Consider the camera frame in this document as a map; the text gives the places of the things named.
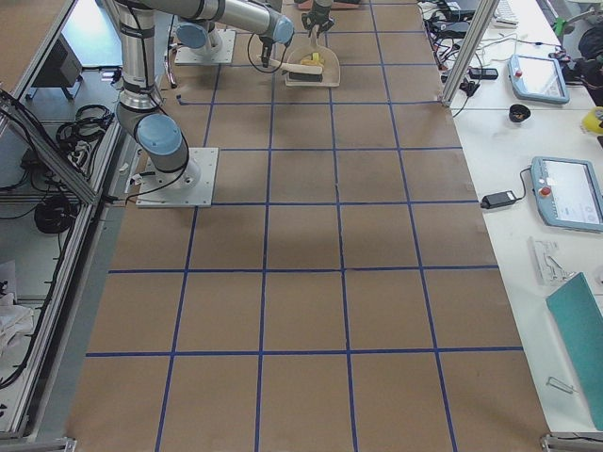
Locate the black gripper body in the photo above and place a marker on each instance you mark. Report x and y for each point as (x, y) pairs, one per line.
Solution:
(267, 49)
(318, 11)

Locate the beige plastic dustpan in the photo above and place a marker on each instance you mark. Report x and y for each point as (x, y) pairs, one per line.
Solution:
(331, 75)

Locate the white hand brush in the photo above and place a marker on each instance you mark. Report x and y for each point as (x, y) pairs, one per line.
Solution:
(294, 71)

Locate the upper teach pendant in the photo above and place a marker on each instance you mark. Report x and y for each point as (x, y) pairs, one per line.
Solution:
(537, 79)

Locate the teach pendant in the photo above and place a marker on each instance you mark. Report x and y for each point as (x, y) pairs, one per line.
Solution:
(537, 79)
(567, 193)

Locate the black power brick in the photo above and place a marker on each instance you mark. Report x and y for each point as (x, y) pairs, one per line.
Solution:
(498, 200)

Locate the yellow round object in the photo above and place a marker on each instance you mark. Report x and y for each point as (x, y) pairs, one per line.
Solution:
(593, 121)

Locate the lower teach pendant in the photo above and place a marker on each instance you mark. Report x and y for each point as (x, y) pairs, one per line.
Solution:
(567, 193)

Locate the teal folder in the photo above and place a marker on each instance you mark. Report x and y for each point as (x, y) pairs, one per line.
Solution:
(579, 322)

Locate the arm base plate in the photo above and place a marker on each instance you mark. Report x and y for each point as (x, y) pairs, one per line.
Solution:
(199, 47)
(171, 190)

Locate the aluminium frame upright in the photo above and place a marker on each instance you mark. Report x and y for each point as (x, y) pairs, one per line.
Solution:
(480, 22)

